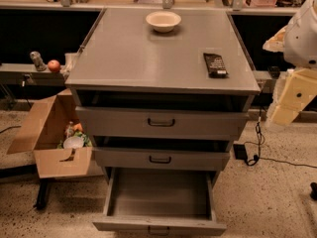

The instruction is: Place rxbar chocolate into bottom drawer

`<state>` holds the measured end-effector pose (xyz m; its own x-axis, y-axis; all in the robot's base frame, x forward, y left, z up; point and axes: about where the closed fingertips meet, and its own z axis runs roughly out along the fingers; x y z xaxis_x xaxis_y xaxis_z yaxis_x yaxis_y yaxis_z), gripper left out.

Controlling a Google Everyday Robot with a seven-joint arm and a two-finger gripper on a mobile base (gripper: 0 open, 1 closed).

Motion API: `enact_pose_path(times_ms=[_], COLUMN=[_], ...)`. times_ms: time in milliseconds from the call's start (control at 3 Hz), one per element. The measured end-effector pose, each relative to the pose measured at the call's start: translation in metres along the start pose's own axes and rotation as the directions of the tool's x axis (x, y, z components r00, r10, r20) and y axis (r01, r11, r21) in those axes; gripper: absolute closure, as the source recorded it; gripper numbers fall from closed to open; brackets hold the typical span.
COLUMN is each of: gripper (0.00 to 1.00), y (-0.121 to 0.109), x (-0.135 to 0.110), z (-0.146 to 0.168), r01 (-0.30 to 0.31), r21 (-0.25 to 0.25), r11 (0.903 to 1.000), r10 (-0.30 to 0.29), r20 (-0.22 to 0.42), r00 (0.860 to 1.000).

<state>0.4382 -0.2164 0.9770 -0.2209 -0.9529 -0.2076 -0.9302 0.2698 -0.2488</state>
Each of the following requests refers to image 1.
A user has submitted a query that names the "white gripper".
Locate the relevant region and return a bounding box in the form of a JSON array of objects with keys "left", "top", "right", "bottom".
[{"left": 266, "top": 68, "right": 317, "bottom": 126}]

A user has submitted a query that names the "dark chocolate rxbar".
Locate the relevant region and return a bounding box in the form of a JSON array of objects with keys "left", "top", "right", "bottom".
[{"left": 203, "top": 53, "right": 228, "bottom": 78}]

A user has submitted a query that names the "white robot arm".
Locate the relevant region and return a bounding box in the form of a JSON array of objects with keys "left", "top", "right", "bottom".
[{"left": 263, "top": 0, "right": 317, "bottom": 126}]

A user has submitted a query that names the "grey middle drawer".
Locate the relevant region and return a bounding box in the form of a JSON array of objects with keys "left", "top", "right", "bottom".
[{"left": 93, "top": 147, "right": 230, "bottom": 171}]

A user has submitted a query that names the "grey drawer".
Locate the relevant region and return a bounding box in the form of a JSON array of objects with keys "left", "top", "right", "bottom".
[
  {"left": 93, "top": 147, "right": 230, "bottom": 171},
  {"left": 93, "top": 168, "right": 227, "bottom": 237},
  {"left": 76, "top": 107, "right": 248, "bottom": 141}
]

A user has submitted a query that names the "grey drawer cabinet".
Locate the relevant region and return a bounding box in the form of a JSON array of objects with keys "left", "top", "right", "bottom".
[{"left": 64, "top": 7, "right": 262, "bottom": 186}]

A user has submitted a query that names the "grey bottom drawer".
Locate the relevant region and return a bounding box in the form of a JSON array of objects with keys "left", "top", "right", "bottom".
[{"left": 93, "top": 168, "right": 227, "bottom": 237}]

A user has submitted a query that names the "grey top drawer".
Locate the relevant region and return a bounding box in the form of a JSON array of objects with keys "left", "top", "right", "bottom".
[{"left": 76, "top": 107, "right": 248, "bottom": 141}]

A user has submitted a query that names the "small black device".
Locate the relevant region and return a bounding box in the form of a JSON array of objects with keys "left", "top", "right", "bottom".
[{"left": 267, "top": 65, "right": 280, "bottom": 78}]

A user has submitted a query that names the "black power adapter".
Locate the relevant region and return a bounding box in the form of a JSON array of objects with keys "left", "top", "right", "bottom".
[{"left": 234, "top": 144, "right": 248, "bottom": 161}]

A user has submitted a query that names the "white ceramic bowl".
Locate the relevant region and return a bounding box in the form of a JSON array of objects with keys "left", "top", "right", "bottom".
[{"left": 146, "top": 11, "right": 181, "bottom": 33}]

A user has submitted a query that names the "orange fruit in box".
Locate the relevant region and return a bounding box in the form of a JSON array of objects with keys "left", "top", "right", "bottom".
[{"left": 73, "top": 123, "right": 83, "bottom": 132}]

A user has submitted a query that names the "white bowl in box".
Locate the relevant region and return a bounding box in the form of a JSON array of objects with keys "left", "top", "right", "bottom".
[{"left": 62, "top": 136, "right": 84, "bottom": 149}]

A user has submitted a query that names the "red apple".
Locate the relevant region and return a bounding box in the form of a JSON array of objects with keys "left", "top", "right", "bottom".
[{"left": 48, "top": 59, "right": 61, "bottom": 72}]

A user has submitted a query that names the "brown cardboard box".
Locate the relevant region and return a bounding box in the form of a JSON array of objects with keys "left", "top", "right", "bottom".
[{"left": 7, "top": 90, "right": 102, "bottom": 179}]

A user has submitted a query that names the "black floor cable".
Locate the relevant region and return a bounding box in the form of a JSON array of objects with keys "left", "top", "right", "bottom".
[{"left": 244, "top": 106, "right": 317, "bottom": 171}]

